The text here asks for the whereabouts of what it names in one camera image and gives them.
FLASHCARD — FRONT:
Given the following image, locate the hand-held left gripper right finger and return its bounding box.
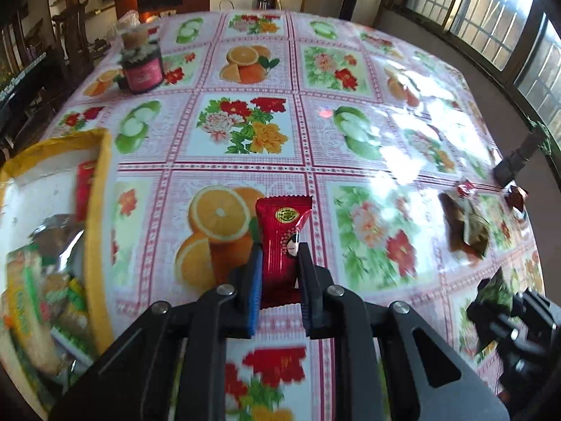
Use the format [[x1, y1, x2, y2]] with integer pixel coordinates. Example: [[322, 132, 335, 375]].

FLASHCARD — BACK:
[[298, 242, 513, 421]]

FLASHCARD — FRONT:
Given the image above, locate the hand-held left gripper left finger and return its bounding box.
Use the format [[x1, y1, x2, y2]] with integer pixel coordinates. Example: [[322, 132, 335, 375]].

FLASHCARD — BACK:
[[48, 243, 264, 421]]

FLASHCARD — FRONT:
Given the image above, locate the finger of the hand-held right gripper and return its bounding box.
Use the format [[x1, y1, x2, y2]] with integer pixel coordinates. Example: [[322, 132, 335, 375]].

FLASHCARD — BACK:
[[466, 298, 524, 354]]

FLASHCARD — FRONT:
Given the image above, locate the green leafy wrapper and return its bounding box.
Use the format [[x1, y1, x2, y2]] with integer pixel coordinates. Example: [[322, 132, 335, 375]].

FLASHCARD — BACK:
[[475, 267, 515, 316]]

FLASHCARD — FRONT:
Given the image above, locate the yellow rimmed white box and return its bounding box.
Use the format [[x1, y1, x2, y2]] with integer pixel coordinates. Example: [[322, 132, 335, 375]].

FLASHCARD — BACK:
[[0, 128, 115, 421]]

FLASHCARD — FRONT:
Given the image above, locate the large silver foil snack packet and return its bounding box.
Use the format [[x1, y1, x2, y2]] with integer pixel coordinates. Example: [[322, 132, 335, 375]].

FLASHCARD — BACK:
[[28, 214, 86, 255]]

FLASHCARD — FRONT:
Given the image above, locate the brown and green snack packet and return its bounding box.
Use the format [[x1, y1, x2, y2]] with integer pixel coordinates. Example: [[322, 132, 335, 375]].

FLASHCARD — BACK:
[[439, 191, 492, 259]]

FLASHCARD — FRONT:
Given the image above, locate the crumpled red foil wrapper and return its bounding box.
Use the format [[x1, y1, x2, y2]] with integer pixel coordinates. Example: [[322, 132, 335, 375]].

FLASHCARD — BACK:
[[504, 184, 527, 212]]

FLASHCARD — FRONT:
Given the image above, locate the green cloth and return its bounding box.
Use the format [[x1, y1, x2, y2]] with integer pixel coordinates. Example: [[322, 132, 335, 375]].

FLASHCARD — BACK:
[[528, 116, 555, 156]]

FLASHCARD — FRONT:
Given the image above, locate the pink jar with cork lid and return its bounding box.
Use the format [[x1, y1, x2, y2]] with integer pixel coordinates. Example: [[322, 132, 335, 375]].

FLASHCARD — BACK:
[[118, 22, 165, 95]]

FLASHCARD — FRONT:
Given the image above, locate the white plastic bag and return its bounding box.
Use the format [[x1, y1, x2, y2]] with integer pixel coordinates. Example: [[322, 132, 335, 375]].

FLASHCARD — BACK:
[[105, 10, 142, 47]]

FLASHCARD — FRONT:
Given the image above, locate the dark wooden furniture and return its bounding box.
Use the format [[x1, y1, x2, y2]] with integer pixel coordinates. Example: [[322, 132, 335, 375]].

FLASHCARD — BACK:
[[0, 48, 60, 150]]

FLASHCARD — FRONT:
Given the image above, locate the dark wooden chair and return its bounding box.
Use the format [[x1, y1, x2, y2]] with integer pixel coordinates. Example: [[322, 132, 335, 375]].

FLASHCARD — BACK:
[[53, 2, 95, 75]]

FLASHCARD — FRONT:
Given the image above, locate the barred window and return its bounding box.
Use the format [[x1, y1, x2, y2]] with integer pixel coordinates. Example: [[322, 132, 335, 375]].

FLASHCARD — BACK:
[[386, 0, 561, 128]]

